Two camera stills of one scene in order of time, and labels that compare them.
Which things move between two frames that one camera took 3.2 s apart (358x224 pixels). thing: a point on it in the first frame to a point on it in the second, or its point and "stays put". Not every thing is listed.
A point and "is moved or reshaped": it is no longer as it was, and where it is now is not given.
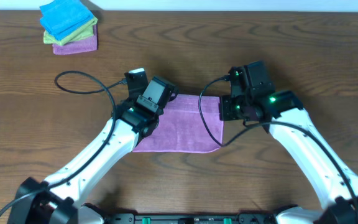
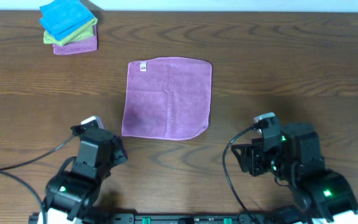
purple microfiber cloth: x=180 y=127 is moved or reshaped
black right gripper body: x=235 y=108 to x=261 y=162
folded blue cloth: x=60 y=18 stays put
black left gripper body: x=171 y=93 to x=117 y=152
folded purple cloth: x=86 y=44 stays put
